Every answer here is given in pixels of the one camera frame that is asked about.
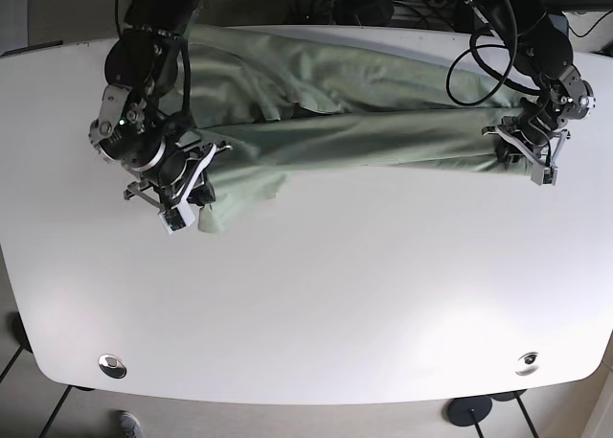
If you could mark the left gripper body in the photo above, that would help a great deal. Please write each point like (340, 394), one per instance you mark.
(540, 131)

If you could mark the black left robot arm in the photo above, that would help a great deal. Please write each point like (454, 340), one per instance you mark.
(541, 68)

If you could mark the right silver table grommet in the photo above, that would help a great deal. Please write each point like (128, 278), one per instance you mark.
(527, 364)

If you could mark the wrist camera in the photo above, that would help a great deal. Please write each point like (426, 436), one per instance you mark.
(177, 218)
(543, 175)

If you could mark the left grey shoe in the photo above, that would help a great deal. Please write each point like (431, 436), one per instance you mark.
(130, 425)

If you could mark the light green polo shirt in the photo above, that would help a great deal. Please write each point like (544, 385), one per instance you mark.
(286, 105)

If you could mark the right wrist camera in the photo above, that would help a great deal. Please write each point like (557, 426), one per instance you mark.
(177, 218)

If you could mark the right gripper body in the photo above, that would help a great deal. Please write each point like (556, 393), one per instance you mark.
(163, 152)

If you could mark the silver table grommet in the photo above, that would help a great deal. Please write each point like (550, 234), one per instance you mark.
(527, 364)
(112, 366)

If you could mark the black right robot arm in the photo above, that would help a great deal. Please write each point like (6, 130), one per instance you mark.
(151, 54)

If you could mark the black round stand base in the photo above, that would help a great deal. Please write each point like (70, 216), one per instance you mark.
(468, 411)

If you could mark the left silver table grommet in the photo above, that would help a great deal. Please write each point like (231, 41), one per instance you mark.
(112, 366)

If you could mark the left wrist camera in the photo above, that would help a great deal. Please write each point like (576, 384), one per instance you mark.
(543, 175)

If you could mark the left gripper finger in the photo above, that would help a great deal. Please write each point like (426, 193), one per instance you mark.
(506, 153)

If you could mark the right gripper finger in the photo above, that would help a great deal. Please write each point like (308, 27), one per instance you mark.
(203, 192)

